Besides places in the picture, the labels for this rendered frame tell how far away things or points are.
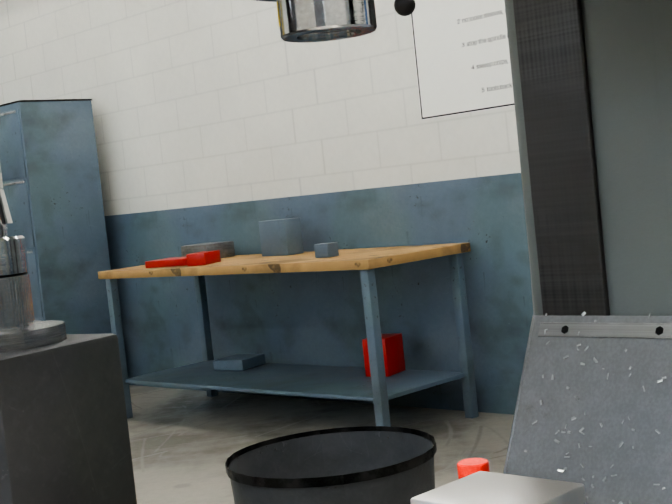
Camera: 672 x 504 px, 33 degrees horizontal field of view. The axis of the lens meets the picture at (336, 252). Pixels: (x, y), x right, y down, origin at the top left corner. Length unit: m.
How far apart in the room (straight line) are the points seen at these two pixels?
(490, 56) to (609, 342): 4.89
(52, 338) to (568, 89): 0.44
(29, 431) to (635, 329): 0.45
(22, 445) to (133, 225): 7.16
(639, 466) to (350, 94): 5.59
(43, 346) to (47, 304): 6.92
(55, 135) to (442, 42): 3.03
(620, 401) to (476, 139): 4.96
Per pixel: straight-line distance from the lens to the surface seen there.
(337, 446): 2.84
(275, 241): 6.40
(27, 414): 0.85
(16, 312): 0.89
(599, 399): 0.90
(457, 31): 5.89
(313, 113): 6.59
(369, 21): 0.56
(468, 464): 0.59
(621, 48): 0.90
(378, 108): 6.24
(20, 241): 0.90
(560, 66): 0.93
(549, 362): 0.94
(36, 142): 7.83
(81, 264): 7.94
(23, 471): 0.85
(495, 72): 5.74
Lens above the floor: 1.20
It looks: 3 degrees down
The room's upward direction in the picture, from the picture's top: 6 degrees counter-clockwise
